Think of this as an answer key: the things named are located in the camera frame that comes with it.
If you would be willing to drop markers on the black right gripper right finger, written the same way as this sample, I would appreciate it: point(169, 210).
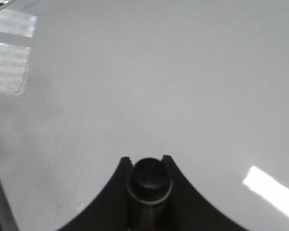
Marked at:
point(187, 210)

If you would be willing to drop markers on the black white whiteboard marker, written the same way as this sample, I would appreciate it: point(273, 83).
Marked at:
point(149, 186)

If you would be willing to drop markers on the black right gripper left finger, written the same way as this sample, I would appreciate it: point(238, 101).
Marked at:
point(109, 210)

